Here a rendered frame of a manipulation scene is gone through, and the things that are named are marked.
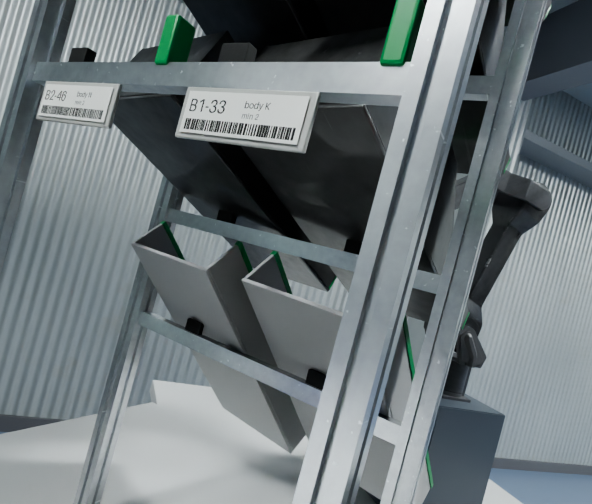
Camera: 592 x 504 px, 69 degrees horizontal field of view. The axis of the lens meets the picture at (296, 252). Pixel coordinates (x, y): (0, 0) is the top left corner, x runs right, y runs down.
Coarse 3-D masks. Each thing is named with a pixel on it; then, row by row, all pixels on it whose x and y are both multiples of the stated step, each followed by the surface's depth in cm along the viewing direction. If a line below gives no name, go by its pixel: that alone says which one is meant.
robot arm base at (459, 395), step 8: (456, 368) 70; (464, 368) 70; (448, 376) 70; (456, 376) 70; (464, 376) 70; (448, 384) 70; (456, 384) 70; (464, 384) 71; (448, 392) 70; (456, 392) 70; (464, 392) 72; (456, 400) 69; (464, 400) 70
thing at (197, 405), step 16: (160, 384) 97; (176, 384) 99; (160, 400) 88; (176, 400) 90; (192, 400) 93; (208, 400) 95; (192, 416) 85; (208, 416) 87; (224, 416) 89; (208, 432) 80; (224, 432) 82; (240, 432) 84; (256, 432) 85; (240, 448) 77; (256, 448) 79; (272, 448) 80; (304, 448) 84; (272, 464) 74; (288, 464) 76; (288, 480) 71; (368, 496) 72; (496, 496) 86; (512, 496) 88
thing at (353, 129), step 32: (352, 32) 29; (384, 32) 27; (320, 128) 27; (352, 128) 25; (384, 128) 25; (256, 160) 35; (288, 160) 32; (320, 160) 30; (352, 160) 28; (448, 160) 33; (288, 192) 36; (320, 192) 33; (352, 192) 31; (448, 192) 34; (320, 224) 38; (352, 224) 35; (448, 224) 35
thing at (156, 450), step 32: (96, 416) 74; (128, 416) 78; (160, 416) 81; (0, 448) 59; (32, 448) 60; (64, 448) 63; (128, 448) 67; (160, 448) 70; (192, 448) 72; (224, 448) 75; (0, 480) 52; (32, 480) 54; (64, 480) 56; (128, 480) 59; (160, 480) 61; (192, 480) 63; (224, 480) 65; (256, 480) 68
